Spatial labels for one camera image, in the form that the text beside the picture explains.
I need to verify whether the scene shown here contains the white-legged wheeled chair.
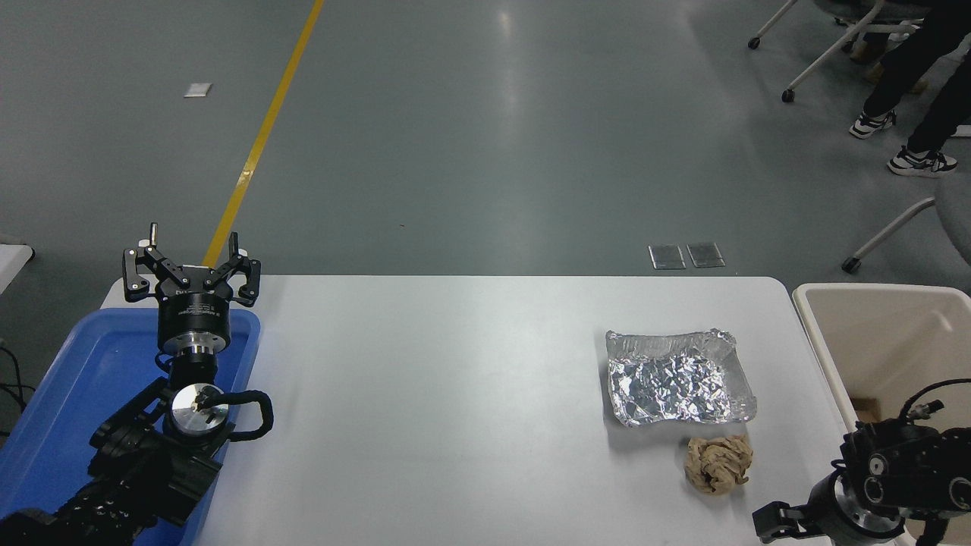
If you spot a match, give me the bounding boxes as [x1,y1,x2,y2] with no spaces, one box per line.
[747,0,930,104]

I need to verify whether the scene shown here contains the large pale bin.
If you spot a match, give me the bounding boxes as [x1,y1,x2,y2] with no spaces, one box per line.
[792,283,971,546]

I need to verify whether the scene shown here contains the foil plate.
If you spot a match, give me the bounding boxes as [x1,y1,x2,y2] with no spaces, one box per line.
[605,328,758,428]

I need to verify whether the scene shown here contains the person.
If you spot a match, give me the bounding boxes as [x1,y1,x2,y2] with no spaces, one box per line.
[848,0,971,179]

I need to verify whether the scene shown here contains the crumpled tan paper ball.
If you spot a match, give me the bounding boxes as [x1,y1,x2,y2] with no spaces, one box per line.
[684,434,754,495]

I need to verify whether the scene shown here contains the white side table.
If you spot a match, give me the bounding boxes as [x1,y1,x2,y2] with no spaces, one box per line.
[0,243,36,295]

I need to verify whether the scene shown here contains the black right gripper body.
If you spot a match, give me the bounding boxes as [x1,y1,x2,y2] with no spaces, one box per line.
[806,472,859,545]

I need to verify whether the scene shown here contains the blue plastic tray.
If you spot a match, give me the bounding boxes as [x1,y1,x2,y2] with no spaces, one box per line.
[0,307,262,546]

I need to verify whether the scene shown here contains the grey-seated wheeled chair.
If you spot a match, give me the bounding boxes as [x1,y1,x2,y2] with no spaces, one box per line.
[841,174,971,275]

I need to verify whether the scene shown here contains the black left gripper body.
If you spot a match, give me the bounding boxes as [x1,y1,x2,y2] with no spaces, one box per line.
[157,282,233,350]

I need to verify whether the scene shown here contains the black floor cables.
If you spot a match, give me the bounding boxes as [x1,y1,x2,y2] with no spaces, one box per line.
[0,339,36,438]

